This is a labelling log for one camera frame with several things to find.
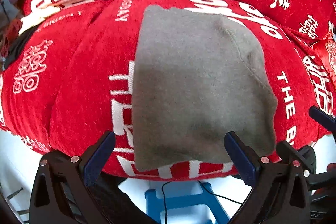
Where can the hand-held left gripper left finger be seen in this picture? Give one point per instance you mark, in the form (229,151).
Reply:
(99,158)

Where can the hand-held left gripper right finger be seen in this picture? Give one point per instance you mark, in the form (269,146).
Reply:
(240,161)

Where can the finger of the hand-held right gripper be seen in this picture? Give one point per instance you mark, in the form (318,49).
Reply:
(319,115)
(286,149)

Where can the grey knit sweater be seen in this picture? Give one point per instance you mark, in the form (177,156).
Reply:
(197,82)

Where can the red paper ornament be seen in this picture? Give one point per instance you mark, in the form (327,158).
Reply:
(329,50)

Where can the blue plastic stool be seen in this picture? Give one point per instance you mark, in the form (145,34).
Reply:
(183,203)

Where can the red printed blanket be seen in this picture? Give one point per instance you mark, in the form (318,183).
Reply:
(78,82)

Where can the black cloth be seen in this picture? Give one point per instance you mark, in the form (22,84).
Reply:
(18,45)

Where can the white cloth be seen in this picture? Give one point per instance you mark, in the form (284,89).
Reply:
(36,16)

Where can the dark red cloth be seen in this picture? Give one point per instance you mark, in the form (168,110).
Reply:
(11,29)

